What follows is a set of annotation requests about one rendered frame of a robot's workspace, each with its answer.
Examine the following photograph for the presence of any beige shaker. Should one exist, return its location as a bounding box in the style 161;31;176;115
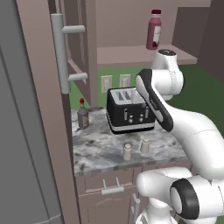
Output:
139;138;151;155
122;142;133;162

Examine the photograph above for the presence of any brown drawer front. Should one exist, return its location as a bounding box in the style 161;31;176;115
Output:
141;158;193;176
76;167;144;197

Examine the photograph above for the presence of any grey cabinet door handle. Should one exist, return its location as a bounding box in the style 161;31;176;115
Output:
50;13;89;95

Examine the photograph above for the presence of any grey base cabinet handle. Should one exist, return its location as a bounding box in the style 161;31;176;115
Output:
131;192;142;224

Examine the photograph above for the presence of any brown tall side panel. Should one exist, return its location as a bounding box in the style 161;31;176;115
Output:
15;0;81;224

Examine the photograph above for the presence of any grey drawer handle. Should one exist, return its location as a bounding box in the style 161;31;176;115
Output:
101;176;126;196

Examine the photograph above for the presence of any brown base cabinet door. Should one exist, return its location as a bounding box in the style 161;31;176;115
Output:
78;192;136;224

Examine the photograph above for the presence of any brown open wall cabinet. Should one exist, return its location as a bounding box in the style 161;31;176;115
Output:
95;0;212;70

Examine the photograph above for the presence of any brown wall cabinet door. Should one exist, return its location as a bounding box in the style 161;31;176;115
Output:
171;0;224;84
57;0;99;109

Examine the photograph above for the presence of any grey fridge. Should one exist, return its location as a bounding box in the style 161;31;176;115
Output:
0;0;65;224

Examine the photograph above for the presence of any black two-slot toaster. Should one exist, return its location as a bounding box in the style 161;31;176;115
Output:
105;86;158;136

